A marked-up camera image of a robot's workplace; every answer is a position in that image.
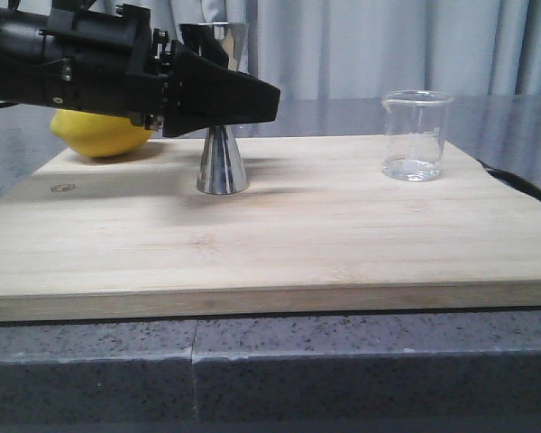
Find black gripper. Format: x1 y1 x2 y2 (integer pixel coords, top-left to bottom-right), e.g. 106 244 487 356
40 3 280 138

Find steel double jigger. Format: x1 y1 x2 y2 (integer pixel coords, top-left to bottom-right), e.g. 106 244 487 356
197 23 248 195

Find clear glass beaker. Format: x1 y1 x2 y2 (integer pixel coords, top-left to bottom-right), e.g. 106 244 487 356
381 90 454 182

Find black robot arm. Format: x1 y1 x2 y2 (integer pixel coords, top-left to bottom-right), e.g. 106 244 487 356
0 1 280 137

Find grey curtain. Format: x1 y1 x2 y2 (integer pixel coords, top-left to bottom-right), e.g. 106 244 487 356
146 0 541 99

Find yellow lemon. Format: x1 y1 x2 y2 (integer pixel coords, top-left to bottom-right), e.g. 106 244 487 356
50 109 153 158

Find wooden cutting board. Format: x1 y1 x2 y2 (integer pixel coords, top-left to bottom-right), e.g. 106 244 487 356
0 135 541 322

